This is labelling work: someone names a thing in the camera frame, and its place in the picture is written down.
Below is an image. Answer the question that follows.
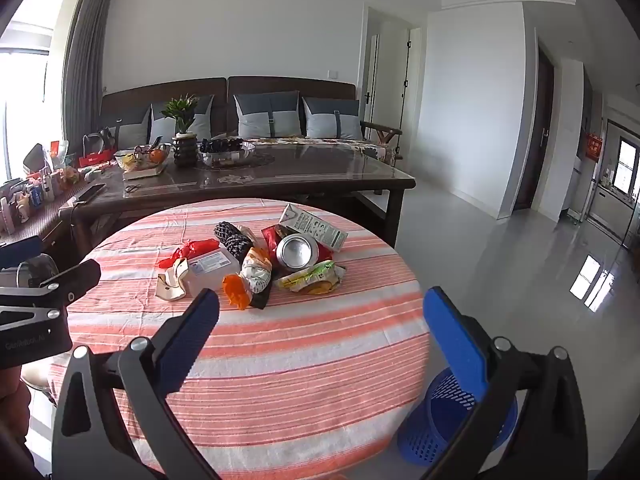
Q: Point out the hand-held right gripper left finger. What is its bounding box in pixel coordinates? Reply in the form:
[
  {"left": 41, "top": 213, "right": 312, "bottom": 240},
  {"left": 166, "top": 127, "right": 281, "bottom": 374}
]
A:
[{"left": 52, "top": 287, "right": 221, "bottom": 480}]

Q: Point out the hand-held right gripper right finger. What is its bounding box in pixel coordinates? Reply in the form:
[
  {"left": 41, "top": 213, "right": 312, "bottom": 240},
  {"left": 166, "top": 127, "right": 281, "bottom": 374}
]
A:
[{"left": 420, "top": 286, "right": 591, "bottom": 480}]

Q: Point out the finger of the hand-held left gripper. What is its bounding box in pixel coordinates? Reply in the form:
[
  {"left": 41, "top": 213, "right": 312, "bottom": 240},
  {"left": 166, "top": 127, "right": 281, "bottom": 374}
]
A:
[
  {"left": 0, "top": 260, "right": 102, "bottom": 321},
  {"left": 0, "top": 236, "right": 45, "bottom": 267}
]

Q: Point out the red plastic bag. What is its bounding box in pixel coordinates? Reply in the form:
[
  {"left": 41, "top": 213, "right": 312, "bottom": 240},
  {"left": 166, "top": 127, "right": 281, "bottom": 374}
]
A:
[{"left": 156, "top": 239, "right": 221, "bottom": 269}]

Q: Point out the blue plastic basket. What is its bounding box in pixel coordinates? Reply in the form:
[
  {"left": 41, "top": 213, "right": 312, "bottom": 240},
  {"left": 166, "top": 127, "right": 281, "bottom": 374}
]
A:
[{"left": 397, "top": 365, "right": 518, "bottom": 466}]

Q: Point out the green yellow snack bag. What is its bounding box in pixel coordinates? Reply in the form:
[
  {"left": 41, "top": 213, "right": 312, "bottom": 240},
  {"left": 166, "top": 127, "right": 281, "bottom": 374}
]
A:
[{"left": 274, "top": 261, "right": 347, "bottom": 295}]

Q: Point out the group of small bottles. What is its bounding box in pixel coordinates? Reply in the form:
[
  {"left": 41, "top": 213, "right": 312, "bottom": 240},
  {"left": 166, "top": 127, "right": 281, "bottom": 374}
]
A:
[{"left": 0, "top": 172, "right": 76, "bottom": 236}]

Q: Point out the beige paper scrap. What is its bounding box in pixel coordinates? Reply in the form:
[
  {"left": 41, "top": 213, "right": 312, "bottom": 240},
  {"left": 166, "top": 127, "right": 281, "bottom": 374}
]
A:
[{"left": 156, "top": 258, "right": 190, "bottom": 302}]

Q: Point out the orange plastic wrapper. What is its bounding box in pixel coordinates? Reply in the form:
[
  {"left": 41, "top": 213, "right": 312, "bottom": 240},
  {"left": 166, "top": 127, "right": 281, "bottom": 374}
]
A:
[{"left": 222, "top": 274, "right": 251, "bottom": 309}]

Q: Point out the clear plastic box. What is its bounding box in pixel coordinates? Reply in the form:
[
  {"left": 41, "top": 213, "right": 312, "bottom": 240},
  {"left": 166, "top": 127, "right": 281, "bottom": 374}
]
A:
[{"left": 185, "top": 250, "right": 241, "bottom": 298}]

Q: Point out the black phone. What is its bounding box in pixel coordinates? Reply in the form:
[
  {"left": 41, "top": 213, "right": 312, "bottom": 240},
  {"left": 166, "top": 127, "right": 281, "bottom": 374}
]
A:
[{"left": 75, "top": 183, "right": 107, "bottom": 203}]

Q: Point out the orange white paper wrapper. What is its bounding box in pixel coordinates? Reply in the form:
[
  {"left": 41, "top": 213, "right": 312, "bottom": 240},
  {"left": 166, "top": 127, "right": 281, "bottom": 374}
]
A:
[{"left": 239, "top": 247, "right": 273, "bottom": 295}]

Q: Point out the black white patterned wrapper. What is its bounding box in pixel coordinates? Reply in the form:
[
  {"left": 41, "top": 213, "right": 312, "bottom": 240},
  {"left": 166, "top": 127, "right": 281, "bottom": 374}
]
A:
[{"left": 214, "top": 221, "right": 256, "bottom": 264}]

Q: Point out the round table striped cloth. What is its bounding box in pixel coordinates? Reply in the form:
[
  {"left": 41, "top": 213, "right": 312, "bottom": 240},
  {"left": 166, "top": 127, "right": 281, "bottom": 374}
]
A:
[{"left": 47, "top": 199, "right": 433, "bottom": 480}]

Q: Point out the red snack wrapper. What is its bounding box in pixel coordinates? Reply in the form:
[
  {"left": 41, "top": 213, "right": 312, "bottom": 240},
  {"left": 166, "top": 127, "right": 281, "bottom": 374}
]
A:
[{"left": 261, "top": 225, "right": 335, "bottom": 273}]

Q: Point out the book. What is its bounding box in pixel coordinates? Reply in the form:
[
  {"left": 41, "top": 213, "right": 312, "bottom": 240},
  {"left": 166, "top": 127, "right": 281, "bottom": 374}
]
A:
[{"left": 122, "top": 162, "right": 168, "bottom": 181}]

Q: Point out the crushed aluminium can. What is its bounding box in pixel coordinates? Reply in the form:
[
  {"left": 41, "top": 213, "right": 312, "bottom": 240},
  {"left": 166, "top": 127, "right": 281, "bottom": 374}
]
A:
[{"left": 275, "top": 234, "right": 321, "bottom": 273}]

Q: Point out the glass bowl with oranges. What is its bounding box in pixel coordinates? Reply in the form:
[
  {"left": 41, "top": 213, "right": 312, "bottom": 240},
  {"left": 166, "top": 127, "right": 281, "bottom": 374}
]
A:
[{"left": 114, "top": 144, "right": 172, "bottom": 171}]

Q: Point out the grey blue cushion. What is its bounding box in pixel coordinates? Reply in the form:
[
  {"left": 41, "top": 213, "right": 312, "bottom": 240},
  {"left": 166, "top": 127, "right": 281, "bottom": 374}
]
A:
[
  {"left": 234, "top": 91, "right": 303, "bottom": 139},
  {"left": 114, "top": 108, "right": 152, "bottom": 151},
  {"left": 150, "top": 96, "right": 215, "bottom": 143},
  {"left": 301, "top": 97, "right": 362, "bottom": 139}
]

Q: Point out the white green milk carton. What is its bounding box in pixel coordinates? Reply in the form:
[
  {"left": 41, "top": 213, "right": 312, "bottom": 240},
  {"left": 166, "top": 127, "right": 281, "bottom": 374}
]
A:
[{"left": 278, "top": 203, "right": 348, "bottom": 252}]

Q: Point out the potted plant in dark vase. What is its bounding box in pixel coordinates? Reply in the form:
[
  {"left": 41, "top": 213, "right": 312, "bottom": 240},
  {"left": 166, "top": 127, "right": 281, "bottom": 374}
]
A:
[{"left": 161, "top": 94, "right": 200, "bottom": 168}]

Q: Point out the metal fruit bowl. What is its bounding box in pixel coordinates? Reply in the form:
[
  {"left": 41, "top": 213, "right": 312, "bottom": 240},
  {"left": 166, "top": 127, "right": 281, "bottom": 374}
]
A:
[{"left": 197, "top": 137, "right": 256, "bottom": 168}]

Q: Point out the kitchen cabinet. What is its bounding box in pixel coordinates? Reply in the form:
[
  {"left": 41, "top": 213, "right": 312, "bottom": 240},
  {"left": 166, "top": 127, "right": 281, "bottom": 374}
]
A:
[{"left": 587, "top": 185, "right": 640, "bottom": 248}]

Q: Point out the grey curtain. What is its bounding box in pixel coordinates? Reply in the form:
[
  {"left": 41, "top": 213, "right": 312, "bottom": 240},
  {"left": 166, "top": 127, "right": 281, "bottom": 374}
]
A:
[{"left": 62, "top": 0, "right": 115, "bottom": 158}]

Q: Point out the dark wooden coffee table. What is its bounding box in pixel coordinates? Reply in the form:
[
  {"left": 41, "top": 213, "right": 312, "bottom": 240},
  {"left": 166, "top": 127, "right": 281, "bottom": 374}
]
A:
[{"left": 59, "top": 142, "right": 417, "bottom": 261}]

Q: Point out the dark brown door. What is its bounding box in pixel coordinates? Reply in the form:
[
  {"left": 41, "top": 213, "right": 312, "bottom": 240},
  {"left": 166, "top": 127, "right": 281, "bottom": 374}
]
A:
[{"left": 517, "top": 45, "right": 556, "bottom": 211}]

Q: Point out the floral sofa cover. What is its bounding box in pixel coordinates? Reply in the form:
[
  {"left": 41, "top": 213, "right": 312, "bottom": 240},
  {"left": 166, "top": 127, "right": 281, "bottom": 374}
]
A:
[{"left": 245, "top": 135, "right": 401, "bottom": 161}]

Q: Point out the dark wooden sofa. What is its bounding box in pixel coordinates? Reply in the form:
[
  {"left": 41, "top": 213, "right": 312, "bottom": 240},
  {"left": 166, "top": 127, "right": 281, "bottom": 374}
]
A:
[{"left": 100, "top": 76, "right": 401, "bottom": 161}]

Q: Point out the white door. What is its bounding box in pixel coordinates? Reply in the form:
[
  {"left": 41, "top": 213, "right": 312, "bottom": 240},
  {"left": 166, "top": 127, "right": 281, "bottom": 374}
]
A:
[{"left": 365, "top": 32, "right": 382, "bottom": 123}]

